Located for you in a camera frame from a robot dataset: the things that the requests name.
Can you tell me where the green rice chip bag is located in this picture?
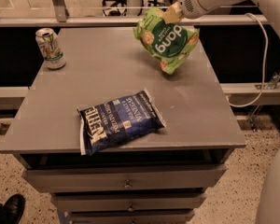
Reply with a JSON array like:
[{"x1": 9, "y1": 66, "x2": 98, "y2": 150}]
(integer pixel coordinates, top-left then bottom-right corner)
[{"x1": 133, "y1": 7, "x2": 200, "y2": 75}]

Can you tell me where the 7up soda can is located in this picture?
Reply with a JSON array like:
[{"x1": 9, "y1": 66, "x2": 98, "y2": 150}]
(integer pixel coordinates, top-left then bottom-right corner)
[{"x1": 35, "y1": 28, "x2": 66, "y2": 69}]

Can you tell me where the blue Kettle chips bag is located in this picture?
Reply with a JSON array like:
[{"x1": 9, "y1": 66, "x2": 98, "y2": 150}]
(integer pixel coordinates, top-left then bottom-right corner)
[{"x1": 78, "y1": 90, "x2": 166, "y2": 156}]

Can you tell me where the grey drawer cabinet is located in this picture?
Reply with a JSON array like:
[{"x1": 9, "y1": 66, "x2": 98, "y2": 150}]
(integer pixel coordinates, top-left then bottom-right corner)
[{"x1": 1, "y1": 28, "x2": 245, "y2": 224}]

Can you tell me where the black shoe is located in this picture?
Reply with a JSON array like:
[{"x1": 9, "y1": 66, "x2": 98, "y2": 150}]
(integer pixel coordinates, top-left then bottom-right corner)
[{"x1": 0, "y1": 194, "x2": 25, "y2": 224}]

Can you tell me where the metal railing frame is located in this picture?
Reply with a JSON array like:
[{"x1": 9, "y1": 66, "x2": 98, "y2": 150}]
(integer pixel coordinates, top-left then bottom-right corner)
[{"x1": 0, "y1": 0, "x2": 280, "y2": 27}]

